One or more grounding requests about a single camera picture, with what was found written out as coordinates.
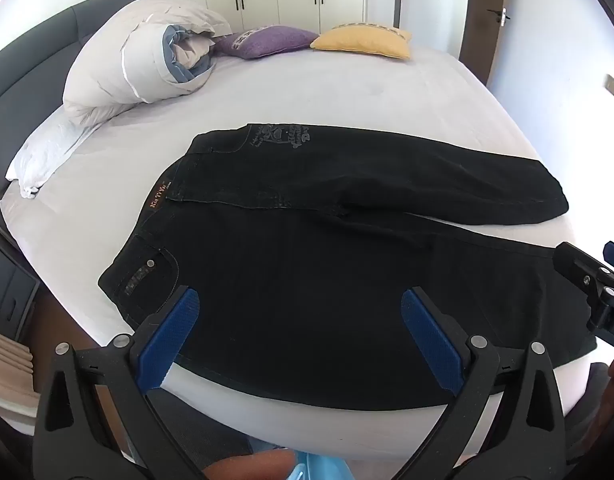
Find person's left hand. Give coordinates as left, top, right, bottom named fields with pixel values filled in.
left=202, top=449, right=298, bottom=480

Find yellow cushion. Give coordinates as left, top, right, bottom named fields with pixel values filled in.
left=309, top=23, right=414, bottom=60

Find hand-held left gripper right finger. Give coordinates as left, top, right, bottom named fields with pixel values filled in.
left=397, top=286, right=568, bottom=480

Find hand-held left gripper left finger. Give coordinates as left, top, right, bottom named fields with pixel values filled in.
left=33, top=285, right=201, bottom=480

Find beige slatted rack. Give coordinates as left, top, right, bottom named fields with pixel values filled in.
left=0, top=327, right=40, bottom=417

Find grey upholstered headboard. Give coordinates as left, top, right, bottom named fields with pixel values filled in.
left=0, top=0, right=184, bottom=198

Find white pillow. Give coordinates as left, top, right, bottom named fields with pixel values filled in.
left=6, top=109, right=104, bottom=200

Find black denim pants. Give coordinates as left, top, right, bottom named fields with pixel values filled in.
left=98, top=122, right=600, bottom=411

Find dark nightstand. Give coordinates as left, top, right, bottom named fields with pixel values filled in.
left=0, top=224, right=40, bottom=347

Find dark brown door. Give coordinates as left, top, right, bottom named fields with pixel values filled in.
left=459, top=0, right=518, bottom=87

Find person's right forearm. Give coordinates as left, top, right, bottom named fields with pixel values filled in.
left=562, top=357, right=614, bottom=462

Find light blue plastic object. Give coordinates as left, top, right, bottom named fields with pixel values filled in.
left=286, top=452, right=358, bottom=480

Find white bed mattress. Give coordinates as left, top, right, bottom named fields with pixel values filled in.
left=0, top=42, right=595, bottom=461

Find rolled white duvet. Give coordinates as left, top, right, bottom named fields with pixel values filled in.
left=62, top=0, right=234, bottom=127

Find purple cushion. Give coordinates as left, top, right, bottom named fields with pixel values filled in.
left=212, top=25, right=320, bottom=60

